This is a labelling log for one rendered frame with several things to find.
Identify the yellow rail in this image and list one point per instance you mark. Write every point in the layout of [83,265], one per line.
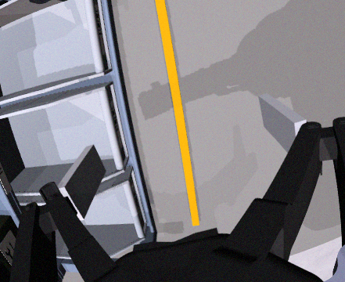
[178,110]

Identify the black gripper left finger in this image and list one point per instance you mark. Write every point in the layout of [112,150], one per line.
[34,256]

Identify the grey open bin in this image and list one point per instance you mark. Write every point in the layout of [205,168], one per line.
[47,134]
[114,221]
[49,44]

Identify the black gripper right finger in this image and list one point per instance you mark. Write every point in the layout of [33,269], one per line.
[271,224]

